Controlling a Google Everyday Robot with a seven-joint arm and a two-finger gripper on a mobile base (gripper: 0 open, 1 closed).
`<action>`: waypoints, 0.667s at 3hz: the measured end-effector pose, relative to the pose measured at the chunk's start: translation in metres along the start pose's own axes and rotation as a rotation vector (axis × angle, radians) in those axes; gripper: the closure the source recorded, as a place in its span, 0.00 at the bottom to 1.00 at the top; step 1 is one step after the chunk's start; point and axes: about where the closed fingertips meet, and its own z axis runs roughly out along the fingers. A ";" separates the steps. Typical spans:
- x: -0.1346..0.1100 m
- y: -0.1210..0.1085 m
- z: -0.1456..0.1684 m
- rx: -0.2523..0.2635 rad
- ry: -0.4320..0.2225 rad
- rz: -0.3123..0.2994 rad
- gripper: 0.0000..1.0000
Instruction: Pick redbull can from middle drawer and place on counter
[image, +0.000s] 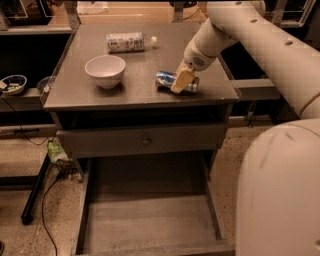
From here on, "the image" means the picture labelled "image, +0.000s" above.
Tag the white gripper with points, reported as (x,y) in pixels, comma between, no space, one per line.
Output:
(194,60)

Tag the silver blue redbull can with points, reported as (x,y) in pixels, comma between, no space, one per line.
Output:
(166,79)

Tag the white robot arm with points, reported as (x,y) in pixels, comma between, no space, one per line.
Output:
(278,191)

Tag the grey wooden drawer cabinet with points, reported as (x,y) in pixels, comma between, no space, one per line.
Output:
(76,102)

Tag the round brass drawer knob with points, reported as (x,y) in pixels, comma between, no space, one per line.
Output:
(146,141)

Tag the closed grey top drawer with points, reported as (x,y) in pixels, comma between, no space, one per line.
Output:
(119,141)

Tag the open grey middle drawer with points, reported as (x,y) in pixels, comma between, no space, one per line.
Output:
(149,205)

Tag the clear plastic water bottle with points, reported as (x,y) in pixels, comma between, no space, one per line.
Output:
(129,42)

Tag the white ceramic bowl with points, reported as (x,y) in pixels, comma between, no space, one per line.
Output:
(106,71)

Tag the small clear glass bowl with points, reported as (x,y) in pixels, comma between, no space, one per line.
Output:
(45,85)

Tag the green snack bag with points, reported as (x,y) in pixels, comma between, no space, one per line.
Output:
(57,154)

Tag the grey background shelf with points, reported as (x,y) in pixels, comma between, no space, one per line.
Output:
(28,100)

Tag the blue patterned bowl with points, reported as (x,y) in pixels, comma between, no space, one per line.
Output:
(13,84)

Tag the black metal floor bar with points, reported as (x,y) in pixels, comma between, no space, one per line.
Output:
(26,216)

